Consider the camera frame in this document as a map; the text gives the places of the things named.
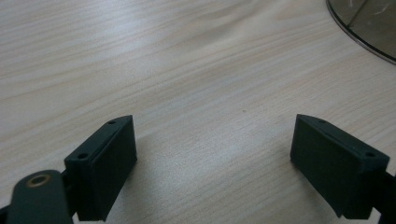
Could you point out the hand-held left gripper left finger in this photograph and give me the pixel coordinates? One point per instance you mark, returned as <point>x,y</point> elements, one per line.
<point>102,168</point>

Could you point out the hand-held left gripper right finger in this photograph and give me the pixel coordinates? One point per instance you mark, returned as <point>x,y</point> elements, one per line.
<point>336,168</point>

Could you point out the clear plastic measuring cup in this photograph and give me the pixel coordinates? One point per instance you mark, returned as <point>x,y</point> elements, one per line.
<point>373,25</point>

